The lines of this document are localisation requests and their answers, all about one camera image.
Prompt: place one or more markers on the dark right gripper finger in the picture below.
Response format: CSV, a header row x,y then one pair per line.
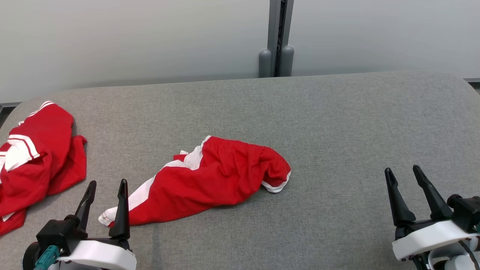
x,y
398,202
433,197

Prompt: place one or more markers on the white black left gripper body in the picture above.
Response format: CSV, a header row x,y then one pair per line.
x,y
101,253

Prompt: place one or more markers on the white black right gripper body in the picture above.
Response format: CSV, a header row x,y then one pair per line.
x,y
431,236

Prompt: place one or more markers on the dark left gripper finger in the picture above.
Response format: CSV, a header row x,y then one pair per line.
x,y
120,217
85,204

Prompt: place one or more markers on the red white jersey shirt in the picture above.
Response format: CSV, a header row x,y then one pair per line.
x,y
41,168

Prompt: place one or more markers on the red white shorts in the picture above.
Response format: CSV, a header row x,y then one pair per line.
x,y
210,180

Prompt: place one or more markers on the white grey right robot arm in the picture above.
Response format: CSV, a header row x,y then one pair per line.
x,y
455,260

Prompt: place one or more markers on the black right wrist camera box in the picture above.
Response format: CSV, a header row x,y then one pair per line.
x,y
467,212

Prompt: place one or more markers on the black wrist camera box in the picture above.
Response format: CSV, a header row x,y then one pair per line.
x,y
56,232
467,212

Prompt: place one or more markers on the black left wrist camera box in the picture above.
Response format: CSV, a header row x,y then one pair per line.
x,y
56,232

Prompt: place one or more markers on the grey cylindrical post foot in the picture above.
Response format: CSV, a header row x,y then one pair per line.
x,y
287,62
264,63

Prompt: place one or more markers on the grey vertical wall post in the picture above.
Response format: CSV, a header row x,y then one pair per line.
x,y
279,22

